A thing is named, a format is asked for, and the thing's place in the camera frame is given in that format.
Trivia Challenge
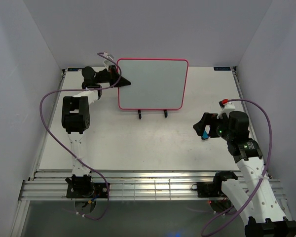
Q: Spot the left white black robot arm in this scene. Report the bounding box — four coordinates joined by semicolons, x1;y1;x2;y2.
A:
61;65;131;198

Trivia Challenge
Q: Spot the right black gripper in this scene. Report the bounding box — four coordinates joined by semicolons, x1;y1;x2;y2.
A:
193;112;234;141

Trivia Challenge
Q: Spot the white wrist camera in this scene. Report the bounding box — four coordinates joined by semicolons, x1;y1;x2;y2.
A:
217;99;235;119
103;52;115;70

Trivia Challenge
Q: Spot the aluminium rail frame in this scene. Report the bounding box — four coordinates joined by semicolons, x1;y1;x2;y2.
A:
19;171;215;201

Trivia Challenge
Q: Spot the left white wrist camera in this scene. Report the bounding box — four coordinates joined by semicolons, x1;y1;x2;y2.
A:
103;52;115;70

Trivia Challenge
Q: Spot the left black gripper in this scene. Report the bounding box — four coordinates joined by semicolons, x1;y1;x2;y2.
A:
95;65;131;88

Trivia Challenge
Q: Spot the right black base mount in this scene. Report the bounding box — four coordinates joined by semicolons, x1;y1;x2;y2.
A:
191;182;217;198

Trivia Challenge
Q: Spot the pink framed whiteboard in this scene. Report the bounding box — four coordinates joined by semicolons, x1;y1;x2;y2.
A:
117;58;189;110

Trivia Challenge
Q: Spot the blue bone-shaped eraser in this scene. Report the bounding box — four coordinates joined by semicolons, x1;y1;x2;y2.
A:
201;131;209;140

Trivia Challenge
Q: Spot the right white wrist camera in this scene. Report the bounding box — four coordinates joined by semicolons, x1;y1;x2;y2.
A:
217;99;235;119

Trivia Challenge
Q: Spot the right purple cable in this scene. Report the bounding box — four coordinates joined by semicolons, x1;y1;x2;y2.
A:
201;98;272;237

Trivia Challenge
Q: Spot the black wire whiteboard stand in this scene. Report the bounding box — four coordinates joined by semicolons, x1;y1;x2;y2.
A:
137;109;168;119

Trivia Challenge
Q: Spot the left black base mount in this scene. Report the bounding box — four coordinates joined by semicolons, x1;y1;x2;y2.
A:
66;182;108;199

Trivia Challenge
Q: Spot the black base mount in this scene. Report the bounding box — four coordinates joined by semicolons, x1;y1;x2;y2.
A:
66;182;108;199
191;182;217;198

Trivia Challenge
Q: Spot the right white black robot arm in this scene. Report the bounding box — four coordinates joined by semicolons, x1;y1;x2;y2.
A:
193;111;296;237

